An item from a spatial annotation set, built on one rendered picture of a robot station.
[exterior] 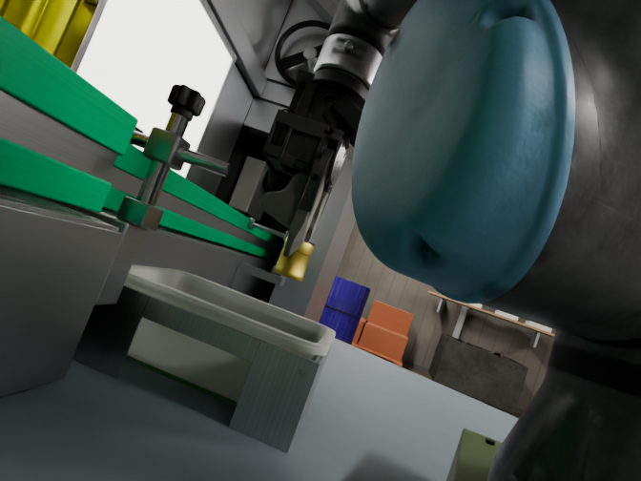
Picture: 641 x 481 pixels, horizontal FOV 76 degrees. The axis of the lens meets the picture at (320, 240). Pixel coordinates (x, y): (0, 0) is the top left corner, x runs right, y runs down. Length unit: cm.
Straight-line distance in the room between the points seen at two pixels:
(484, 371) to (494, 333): 128
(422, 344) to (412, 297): 75
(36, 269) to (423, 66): 25
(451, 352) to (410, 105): 550
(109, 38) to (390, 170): 62
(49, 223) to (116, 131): 9
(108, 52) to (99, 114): 42
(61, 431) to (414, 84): 29
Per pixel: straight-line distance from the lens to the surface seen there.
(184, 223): 71
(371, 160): 19
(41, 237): 30
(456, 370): 568
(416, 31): 19
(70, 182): 33
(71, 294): 34
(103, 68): 74
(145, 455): 32
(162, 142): 38
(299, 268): 46
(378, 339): 579
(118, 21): 76
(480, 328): 688
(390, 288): 705
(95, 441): 33
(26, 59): 29
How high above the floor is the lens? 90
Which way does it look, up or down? 4 degrees up
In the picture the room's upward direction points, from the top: 20 degrees clockwise
